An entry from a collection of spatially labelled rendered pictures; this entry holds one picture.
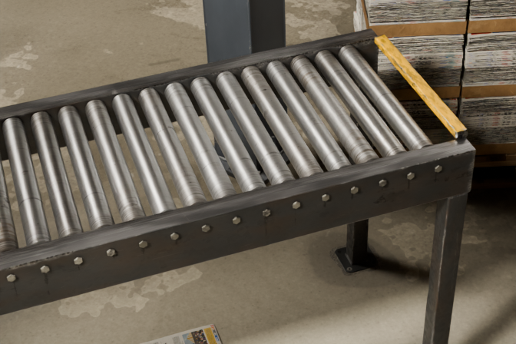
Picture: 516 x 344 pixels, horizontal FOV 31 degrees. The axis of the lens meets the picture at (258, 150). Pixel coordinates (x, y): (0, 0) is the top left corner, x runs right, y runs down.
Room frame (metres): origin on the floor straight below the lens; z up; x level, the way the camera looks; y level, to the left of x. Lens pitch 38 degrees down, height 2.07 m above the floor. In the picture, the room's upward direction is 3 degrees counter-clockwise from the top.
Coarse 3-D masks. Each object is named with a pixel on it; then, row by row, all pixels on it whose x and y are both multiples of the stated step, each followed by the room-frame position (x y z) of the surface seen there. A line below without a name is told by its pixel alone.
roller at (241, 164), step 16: (208, 80) 1.92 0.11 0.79; (208, 96) 1.83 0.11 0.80; (208, 112) 1.78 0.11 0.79; (224, 112) 1.77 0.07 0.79; (224, 128) 1.70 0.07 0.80; (224, 144) 1.65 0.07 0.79; (240, 144) 1.64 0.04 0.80; (240, 160) 1.58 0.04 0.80; (240, 176) 1.54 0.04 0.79; (256, 176) 1.53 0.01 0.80
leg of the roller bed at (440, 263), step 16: (448, 208) 1.57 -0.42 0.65; (464, 208) 1.58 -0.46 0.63; (448, 224) 1.57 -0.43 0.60; (448, 240) 1.57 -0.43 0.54; (432, 256) 1.61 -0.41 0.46; (448, 256) 1.57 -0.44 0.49; (432, 272) 1.60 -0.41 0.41; (448, 272) 1.57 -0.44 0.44; (432, 288) 1.59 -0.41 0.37; (448, 288) 1.57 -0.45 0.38; (432, 304) 1.58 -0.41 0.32; (448, 304) 1.58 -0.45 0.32; (432, 320) 1.57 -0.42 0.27; (448, 320) 1.58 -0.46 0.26; (432, 336) 1.57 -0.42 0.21; (448, 336) 1.58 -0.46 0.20
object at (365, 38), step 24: (288, 48) 2.03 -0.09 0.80; (312, 48) 2.02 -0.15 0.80; (336, 48) 2.03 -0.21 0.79; (360, 48) 2.05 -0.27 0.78; (168, 72) 1.94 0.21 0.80; (192, 72) 1.94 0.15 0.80; (216, 72) 1.93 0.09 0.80; (240, 72) 1.95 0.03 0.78; (264, 72) 1.97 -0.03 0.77; (72, 96) 1.86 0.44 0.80; (96, 96) 1.85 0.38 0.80; (192, 96) 1.91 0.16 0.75; (0, 120) 1.78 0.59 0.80; (24, 120) 1.80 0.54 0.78; (144, 120) 1.88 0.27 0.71; (0, 144) 1.78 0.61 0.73
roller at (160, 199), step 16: (128, 96) 1.86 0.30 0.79; (128, 112) 1.78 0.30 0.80; (128, 128) 1.72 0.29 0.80; (128, 144) 1.68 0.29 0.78; (144, 144) 1.66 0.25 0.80; (144, 160) 1.60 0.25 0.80; (144, 176) 1.55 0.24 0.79; (160, 176) 1.55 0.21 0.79; (144, 192) 1.53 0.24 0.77; (160, 192) 1.49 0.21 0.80; (160, 208) 1.44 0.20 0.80; (176, 208) 1.45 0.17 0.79
